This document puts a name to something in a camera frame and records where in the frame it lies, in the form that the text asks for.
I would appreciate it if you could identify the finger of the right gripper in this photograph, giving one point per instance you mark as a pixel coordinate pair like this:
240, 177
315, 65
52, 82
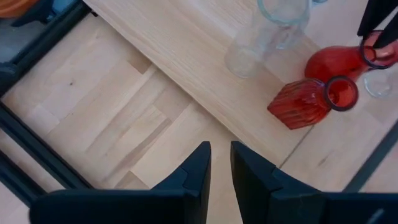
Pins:
377, 15
388, 37

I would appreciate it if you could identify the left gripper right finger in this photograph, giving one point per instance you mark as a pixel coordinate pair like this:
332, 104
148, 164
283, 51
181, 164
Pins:
295, 208

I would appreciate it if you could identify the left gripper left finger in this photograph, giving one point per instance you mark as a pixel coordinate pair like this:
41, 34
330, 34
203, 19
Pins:
140, 208

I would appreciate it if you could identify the clear glass vase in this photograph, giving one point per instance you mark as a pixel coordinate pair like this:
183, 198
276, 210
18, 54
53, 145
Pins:
248, 53
381, 85

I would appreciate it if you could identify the red smooth bulbous vase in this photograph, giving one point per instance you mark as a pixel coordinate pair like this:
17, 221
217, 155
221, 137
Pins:
335, 62

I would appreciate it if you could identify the red ribbed glass vase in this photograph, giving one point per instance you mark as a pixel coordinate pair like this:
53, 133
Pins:
301, 104

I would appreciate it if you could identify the orange and black shop vacuum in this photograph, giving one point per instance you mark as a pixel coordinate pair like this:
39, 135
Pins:
15, 6

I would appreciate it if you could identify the black aluminium table frame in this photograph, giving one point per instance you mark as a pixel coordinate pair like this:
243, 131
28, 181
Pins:
31, 138

